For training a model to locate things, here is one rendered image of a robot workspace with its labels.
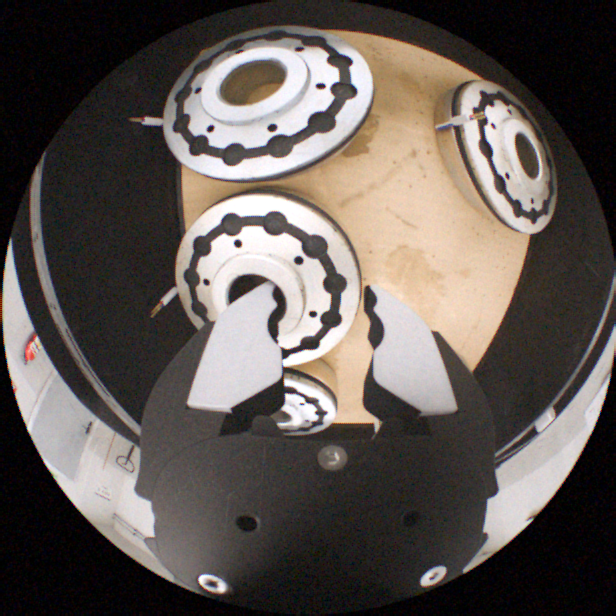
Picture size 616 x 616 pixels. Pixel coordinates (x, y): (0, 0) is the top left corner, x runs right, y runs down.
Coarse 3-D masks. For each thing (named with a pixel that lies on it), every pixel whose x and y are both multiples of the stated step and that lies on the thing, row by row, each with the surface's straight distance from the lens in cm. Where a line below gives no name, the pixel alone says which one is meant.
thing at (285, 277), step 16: (240, 256) 10; (256, 256) 10; (272, 256) 10; (224, 272) 11; (240, 272) 10; (256, 272) 10; (272, 272) 10; (288, 272) 10; (224, 288) 11; (288, 288) 10; (304, 288) 10; (224, 304) 11; (288, 304) 10; (304, 304) 10; (288, 320) 11
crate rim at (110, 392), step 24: (48, 168) 11; (48, 192) 10; (48, 216) 10; (48, 240) 10; (48, 264) 10; (48, 288) 11; (600, 312) 17; (72, 336) 11; (96, 360) 12; (576, 360) 18; (96, 384) 14; (120, 408) 14
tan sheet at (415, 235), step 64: (384, 64) 16; (448, 64) 19; (384, 128) 13; (192, 192) 15; (320, 192) 12; (384, 192) 13; (448, 192) 14; (384, 256) 14; (448, 256) 15; (512, 256) 20; (448, 320) 18
